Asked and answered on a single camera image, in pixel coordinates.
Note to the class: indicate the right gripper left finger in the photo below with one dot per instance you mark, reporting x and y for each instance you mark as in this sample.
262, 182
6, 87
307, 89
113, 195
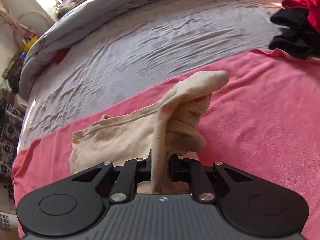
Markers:
120, 184

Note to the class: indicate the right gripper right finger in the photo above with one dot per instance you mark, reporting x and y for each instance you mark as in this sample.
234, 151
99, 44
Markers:
205, 184

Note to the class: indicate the beige long-sleeve shirt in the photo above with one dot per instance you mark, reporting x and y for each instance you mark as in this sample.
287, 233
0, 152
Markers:
159, 131

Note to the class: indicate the patterned blue white cloth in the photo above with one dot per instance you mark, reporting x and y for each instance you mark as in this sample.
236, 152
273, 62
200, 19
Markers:
11, 125

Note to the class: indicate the grey patterned bed sheet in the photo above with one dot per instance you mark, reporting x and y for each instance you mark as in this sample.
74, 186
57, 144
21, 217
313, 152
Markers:
79, 93

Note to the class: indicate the small red cloth item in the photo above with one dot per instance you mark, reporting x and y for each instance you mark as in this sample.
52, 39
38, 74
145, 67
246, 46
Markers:
60, 55

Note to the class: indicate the grey patterned duvet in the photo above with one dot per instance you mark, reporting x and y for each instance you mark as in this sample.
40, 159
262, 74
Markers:
141, 42

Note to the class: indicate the yellow bag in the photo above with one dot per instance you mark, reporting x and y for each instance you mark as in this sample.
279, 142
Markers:
28, 43

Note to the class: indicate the black garment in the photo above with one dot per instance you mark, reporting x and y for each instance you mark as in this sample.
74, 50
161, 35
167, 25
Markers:
298, 38

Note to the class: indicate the pink hula hoop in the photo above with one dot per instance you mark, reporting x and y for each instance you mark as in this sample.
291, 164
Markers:
19, 28

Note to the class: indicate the red garment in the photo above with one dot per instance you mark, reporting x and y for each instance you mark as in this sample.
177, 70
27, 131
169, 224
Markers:
312, 6

